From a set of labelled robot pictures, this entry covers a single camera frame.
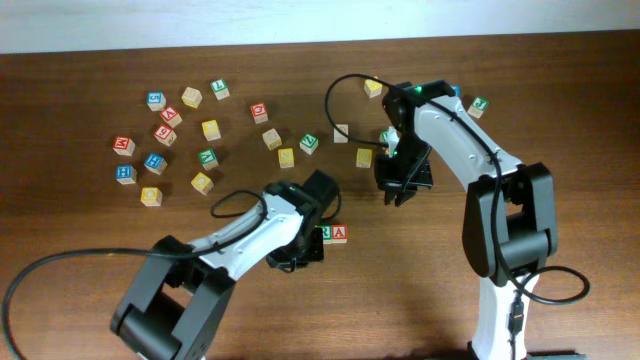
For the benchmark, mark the blue H block tilted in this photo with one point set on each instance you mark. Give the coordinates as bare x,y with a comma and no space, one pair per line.
155,163

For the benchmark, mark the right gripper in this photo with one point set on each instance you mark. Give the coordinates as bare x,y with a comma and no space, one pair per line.
390,183

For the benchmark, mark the green J block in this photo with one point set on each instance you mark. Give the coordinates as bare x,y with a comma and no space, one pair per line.
478,107

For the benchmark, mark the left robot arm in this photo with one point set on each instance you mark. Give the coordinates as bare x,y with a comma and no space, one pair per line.
174,306

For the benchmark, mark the green v block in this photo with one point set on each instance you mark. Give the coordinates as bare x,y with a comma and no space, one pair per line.
208,159
309,143

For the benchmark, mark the green r block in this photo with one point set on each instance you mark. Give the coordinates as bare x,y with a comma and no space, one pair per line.
383,137
326,234

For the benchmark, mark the red a block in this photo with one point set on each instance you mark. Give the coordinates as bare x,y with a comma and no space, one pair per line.
339,233
171,116

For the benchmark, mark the red 6 block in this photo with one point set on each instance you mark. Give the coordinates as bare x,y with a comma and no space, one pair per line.
165,135

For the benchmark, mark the blue S block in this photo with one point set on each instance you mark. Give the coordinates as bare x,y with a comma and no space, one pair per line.
156,101

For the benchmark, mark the yellow S block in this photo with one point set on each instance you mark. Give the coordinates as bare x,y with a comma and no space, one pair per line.
286,158

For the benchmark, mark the green L block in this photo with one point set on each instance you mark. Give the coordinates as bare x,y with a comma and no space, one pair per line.
220,89

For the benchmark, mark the yellow block upper left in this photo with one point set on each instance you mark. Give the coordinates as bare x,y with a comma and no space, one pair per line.
211,130

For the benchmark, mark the red M block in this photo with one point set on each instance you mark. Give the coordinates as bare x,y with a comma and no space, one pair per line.
124,146

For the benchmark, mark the yellow O block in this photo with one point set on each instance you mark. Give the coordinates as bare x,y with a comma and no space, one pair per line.
202,183

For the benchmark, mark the red Q block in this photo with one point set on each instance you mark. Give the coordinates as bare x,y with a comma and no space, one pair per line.
259,113

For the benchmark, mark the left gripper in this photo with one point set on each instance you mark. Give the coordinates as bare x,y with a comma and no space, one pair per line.
317,254

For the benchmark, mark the plain wooden block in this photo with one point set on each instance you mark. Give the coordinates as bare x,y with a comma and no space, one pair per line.
272,139
191,97

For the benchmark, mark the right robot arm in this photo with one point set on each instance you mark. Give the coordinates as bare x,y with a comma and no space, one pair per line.
509,226

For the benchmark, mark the yellow block centre right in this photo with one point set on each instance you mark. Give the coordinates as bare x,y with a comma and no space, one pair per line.
364,158

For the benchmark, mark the green V block centre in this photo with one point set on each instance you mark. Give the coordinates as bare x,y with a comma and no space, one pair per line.
309,143

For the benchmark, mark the plain wooden block left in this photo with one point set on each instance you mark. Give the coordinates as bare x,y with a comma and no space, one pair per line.
191,97

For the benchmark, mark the yellow block bottom left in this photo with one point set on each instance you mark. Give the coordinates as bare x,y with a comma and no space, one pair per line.
151,196

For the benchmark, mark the plain picture block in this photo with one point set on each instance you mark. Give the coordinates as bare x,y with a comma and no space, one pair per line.
341,133

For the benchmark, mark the yellow block top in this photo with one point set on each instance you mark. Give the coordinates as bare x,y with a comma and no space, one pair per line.
372,87

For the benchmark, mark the plain wooden block centre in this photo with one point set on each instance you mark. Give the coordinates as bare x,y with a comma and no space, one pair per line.
272,139

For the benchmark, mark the blue H block left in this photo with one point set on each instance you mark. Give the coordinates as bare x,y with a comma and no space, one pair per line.
126,174

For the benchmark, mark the green V block left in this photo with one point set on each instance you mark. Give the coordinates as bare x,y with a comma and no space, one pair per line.
208,159

